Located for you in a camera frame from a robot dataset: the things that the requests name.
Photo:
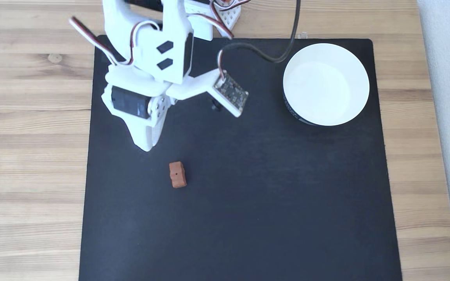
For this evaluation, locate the brown toy block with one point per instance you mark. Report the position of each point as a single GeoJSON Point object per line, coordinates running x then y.
{"type": "Point", "coordinates": [178, 179]}

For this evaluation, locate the white bowl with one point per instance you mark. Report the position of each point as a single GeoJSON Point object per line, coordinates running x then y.
{"type": "Point", "coordinates": [326, 82]}

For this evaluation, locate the black desk mat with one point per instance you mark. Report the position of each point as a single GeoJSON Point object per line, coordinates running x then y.
{"type": "Point", "coordinates": [248, 195]}

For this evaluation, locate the gripper camera on white bracket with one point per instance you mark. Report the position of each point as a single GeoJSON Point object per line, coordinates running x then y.
{"type": "Point", "coordinates": [231, 91]}

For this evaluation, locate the small clear plastic piece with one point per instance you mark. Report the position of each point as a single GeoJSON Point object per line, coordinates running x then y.
{"type": "Point", "coordinates": [302, 35]}

